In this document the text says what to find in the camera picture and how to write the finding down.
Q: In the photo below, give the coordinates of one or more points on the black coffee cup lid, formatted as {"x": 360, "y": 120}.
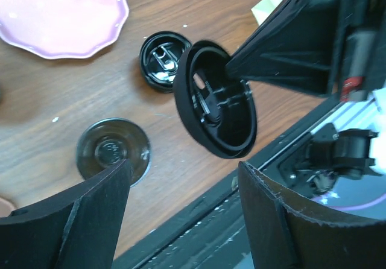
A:
{"x": 219, "y": 113}

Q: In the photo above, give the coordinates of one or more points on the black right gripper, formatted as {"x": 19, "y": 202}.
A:
{"x": 317, "y": 47}

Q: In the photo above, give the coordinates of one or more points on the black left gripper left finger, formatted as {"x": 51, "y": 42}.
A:
{"x": 76, "y": 228}

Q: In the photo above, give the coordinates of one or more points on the salmon pink tray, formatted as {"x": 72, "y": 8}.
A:
{"x": 6, "y": 207}

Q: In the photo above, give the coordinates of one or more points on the black takeout coffee cup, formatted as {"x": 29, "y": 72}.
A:
{"x": 110, "y": 141}

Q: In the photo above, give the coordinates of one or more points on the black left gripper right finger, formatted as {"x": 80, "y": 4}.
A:
{"x": 287, "y": 230}

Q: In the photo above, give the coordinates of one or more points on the pink polka dot plate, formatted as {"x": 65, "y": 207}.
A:
{"x": 62, "y": 29}

